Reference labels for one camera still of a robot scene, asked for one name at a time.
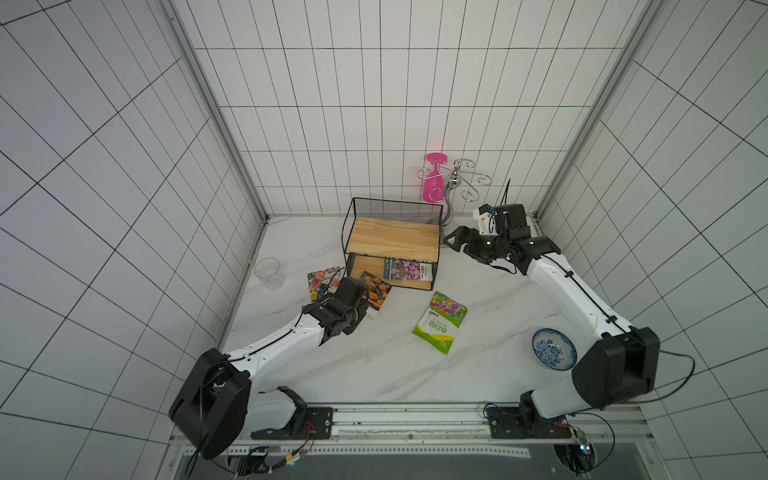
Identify mixed flower seed bag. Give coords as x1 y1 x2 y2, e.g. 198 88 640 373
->
307 267 345 302

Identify orange flower seed bag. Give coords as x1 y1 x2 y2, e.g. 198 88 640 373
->
359 271 392 319

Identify black wire wooden shelf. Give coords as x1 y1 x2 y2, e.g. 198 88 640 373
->
341 197 443 291

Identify purple flower seed bag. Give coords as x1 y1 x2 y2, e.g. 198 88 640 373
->
384 258 433 282

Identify green zinnia seed bag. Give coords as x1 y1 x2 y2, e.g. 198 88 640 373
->
413 292 468 355

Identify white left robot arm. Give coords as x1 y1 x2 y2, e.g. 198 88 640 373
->
168 277 369 460

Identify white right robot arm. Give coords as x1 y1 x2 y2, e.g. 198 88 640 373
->
443 226 660 420

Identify chrome glass holder stand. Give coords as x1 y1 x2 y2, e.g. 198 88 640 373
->
417 158 492 238

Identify clear plastic cup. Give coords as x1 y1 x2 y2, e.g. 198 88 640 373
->
253 257 285 290

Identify blue patterned bowl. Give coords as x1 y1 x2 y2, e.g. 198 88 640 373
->
531 328 578 371

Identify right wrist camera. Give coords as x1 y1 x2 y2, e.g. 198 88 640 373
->
473 204 531 240

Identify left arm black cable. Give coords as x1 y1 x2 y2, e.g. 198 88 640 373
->
179 311 307 480

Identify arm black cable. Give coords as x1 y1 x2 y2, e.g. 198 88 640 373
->
179 311 307 480
557 254 697 406

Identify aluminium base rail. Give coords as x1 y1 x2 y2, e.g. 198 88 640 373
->
213 403 659 464

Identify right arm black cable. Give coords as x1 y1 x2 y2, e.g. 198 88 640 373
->
557 254 697 406

